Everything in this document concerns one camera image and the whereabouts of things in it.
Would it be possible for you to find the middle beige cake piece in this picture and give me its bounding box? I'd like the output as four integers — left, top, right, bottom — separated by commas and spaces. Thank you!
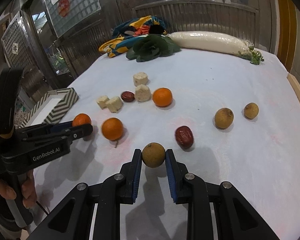
135, 84, 151, 102

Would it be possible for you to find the far beige cake piece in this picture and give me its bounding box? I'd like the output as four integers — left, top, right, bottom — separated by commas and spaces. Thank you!
133, 72, 148, 87

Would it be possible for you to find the white daikon radish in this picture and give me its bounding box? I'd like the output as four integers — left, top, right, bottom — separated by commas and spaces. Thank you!
168, 31, 264, 65

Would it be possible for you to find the small red jujube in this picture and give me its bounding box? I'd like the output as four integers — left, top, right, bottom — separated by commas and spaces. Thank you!
121, 91, 135, 102

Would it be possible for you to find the person's left hand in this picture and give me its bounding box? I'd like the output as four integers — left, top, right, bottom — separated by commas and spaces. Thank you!
0, 170, 37, 209

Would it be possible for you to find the large red jujube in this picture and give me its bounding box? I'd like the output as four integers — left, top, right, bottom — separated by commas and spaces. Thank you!
175, 126, 194, 150

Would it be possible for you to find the colourful crumpled cloth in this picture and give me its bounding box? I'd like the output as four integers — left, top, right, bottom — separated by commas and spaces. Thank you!
98, 15, 166, 58

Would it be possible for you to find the beige cake piece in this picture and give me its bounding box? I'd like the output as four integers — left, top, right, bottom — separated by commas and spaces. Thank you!
135, 84, 151, 102
133, 72, 148, 87

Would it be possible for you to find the red round door sticker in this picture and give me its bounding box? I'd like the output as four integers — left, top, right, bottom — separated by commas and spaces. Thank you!
57, 0, 70, 17

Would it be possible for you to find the small cake piece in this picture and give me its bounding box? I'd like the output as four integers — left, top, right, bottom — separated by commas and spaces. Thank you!
96, 95, 109, 109

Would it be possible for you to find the striped tray box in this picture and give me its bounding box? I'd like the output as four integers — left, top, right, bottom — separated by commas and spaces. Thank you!
18, 88, 79, 128

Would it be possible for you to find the small longan on cloth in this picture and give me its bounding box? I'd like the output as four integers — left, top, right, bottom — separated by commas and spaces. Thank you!
243, 102, 259, 120

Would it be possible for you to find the brown longan fruit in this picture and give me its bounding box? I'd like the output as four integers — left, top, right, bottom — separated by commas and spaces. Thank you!
142, 142, 166, 168

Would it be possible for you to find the large longan on cloth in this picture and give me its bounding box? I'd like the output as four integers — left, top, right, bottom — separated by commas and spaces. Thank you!
215, 108, 234, 129

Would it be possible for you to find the dark green leafy vegetable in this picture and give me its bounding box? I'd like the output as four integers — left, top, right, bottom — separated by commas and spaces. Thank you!
126, 34, 181, 62

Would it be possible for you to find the orange mandarin with stem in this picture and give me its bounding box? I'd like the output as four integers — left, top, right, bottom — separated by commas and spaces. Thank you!
101, 118, 124, 148

